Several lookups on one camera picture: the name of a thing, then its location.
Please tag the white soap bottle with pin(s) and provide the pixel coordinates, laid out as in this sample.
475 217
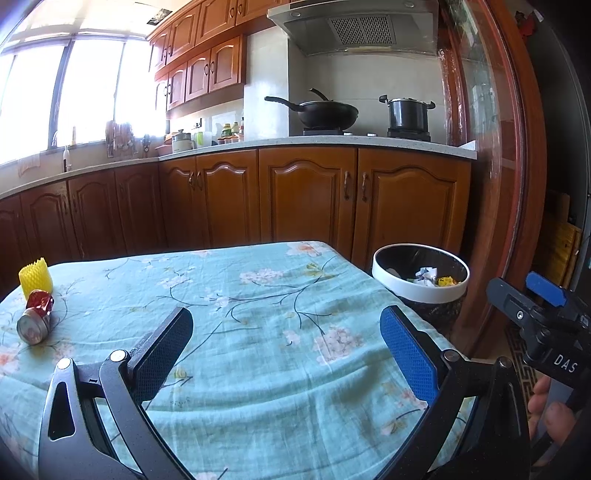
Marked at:
66 159

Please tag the white rice cooker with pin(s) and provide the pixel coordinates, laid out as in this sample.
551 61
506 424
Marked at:
182 142

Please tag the tall white bottle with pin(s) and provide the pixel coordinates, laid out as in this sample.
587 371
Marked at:
241 130

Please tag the row of wooden wall cabinets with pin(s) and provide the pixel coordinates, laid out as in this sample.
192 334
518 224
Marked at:
221 64

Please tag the yellow foam fruit net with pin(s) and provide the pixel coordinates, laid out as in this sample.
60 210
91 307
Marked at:
37 279

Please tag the yellow orange snack wrapper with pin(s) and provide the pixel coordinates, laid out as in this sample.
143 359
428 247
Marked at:
445 281

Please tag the patterned floor mat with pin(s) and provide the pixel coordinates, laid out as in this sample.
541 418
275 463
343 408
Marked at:
516 346

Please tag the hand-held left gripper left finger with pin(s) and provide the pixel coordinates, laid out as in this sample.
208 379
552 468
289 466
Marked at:
159 355

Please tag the yellow wooden board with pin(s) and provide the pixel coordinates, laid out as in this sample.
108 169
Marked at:
563 254

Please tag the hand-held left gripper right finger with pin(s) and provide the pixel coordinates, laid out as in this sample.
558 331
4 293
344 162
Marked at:
408 355

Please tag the kitchen window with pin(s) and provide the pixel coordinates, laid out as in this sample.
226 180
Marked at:
92 92

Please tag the utensil rack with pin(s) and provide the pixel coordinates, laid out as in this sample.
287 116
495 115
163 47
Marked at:
119 137

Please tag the crushed red can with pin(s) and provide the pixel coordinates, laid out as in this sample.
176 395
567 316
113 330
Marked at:
34 323

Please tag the black gas stove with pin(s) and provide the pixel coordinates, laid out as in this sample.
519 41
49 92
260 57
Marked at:
323 132

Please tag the black lidded pot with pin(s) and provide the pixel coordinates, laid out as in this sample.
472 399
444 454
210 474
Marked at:
406 115

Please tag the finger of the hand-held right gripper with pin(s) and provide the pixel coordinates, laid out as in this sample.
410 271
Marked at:
547 287
508 300

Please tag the steel range hood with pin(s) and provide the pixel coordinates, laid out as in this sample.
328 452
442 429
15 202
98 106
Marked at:
314 27

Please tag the sink faucet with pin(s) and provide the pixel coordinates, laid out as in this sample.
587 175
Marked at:
55 138

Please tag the wooden framed glass door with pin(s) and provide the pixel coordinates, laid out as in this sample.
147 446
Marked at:
531 184

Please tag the person's right hand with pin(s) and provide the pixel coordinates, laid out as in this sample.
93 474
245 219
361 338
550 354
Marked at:
556 420

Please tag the ceiling vent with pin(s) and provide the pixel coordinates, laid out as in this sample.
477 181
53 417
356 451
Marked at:
160 17

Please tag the black white-rimmed trash bin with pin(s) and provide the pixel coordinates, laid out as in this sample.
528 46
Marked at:
392 282

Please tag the white wrapper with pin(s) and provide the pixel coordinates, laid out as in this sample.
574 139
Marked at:
425 275

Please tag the grey kitchen countertop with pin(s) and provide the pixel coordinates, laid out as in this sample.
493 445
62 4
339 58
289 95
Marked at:
277 142

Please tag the teal floral tablecloth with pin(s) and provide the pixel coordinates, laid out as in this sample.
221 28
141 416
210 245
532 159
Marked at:
277 323

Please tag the row of wooden base cabinets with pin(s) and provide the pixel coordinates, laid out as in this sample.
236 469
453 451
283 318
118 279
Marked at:
304 198

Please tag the black wok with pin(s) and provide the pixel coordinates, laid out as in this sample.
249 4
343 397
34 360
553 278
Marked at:
328 113

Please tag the red hanging ornament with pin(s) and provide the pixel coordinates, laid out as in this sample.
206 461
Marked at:
528 25

